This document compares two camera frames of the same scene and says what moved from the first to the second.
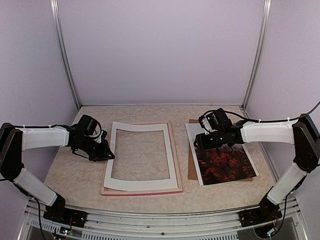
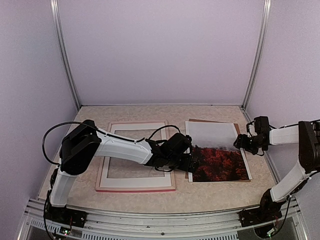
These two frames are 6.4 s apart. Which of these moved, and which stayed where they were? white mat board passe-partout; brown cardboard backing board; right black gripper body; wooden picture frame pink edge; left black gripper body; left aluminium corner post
Moved: white mat board passe-partout; left black gripper body; right black gripper body; wooden picture frame pink edge; brown cardboard backing board
Stayed: left aluminium corner post
